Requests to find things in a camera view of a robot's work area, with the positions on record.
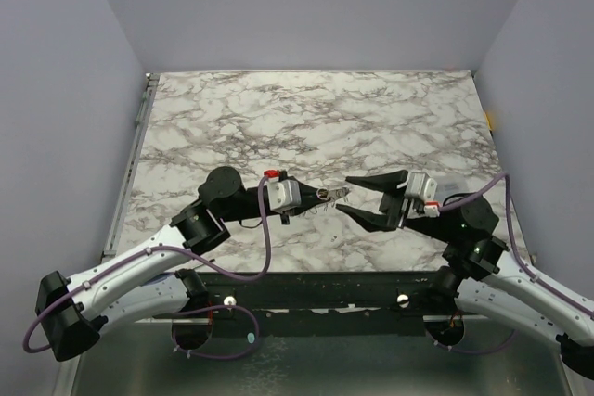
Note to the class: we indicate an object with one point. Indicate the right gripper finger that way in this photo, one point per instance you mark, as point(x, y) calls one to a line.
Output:
point(385, 183)
point(372, 222)

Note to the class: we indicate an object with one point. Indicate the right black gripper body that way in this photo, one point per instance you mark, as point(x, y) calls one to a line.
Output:
point(394, 203)

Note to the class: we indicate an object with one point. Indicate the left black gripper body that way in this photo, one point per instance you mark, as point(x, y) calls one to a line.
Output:
point(250, 210)

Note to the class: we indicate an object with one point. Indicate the metal keyring with keys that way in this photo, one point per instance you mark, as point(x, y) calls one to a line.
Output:
point(335, 194)

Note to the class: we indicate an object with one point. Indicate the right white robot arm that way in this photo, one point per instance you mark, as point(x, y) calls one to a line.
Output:
point(483, 274)

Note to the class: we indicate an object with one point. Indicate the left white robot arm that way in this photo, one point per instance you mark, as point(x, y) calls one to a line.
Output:
point(151, 278)

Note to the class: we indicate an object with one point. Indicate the clear plastic box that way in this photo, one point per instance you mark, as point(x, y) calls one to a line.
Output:
point(447, 187)

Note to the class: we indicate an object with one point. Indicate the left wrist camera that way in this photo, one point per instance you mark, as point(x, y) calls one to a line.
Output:
point(283, 192)

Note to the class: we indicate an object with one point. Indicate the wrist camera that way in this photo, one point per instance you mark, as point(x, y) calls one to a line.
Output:
point(419, 196)
point(283, 192)

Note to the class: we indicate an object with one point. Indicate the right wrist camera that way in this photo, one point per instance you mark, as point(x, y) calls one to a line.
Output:
point(419, 196)

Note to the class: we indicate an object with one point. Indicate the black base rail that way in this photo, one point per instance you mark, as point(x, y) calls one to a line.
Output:
point(329, 304)

